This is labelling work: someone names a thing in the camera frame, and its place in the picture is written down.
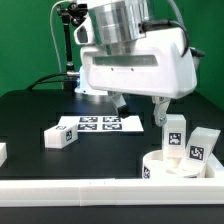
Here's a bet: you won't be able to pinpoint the white block at left edge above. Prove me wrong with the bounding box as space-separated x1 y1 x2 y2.
0 143 7 167

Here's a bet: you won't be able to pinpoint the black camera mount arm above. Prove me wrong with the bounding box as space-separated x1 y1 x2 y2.
57 1 88 92

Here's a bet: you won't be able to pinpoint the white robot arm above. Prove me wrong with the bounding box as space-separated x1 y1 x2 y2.
74 0 197 126

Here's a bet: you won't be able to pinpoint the white obstacle wall frame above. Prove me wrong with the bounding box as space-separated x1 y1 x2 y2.
0 156 224 208

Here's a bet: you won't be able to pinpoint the white sheet with markers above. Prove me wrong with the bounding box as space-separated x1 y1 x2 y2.
59 116 144 132

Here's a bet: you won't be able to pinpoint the black cables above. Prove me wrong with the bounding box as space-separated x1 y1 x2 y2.
26 73 69 91

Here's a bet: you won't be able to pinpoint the white cable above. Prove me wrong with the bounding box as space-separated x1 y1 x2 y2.
49 0 72 74

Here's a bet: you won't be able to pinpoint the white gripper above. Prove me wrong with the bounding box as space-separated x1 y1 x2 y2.
81 28 197 127

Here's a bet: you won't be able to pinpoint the white round stool seat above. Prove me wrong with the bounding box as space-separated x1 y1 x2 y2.
142 150 211 179

